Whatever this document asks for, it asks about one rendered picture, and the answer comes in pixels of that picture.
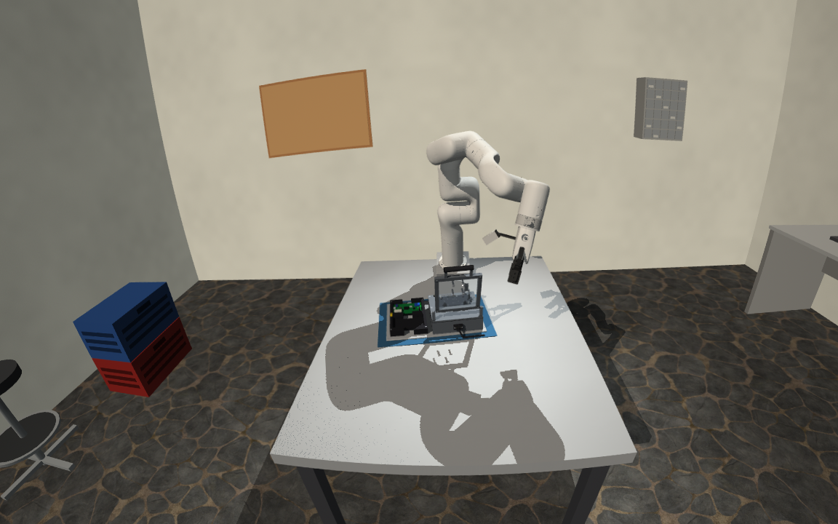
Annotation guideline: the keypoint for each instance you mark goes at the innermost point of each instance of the green circuit board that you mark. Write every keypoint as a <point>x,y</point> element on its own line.
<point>407,308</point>

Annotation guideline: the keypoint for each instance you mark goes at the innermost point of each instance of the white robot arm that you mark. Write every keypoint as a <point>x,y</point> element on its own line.
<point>532,195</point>

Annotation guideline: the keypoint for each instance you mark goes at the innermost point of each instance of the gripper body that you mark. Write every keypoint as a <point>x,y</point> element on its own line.
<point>527,243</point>

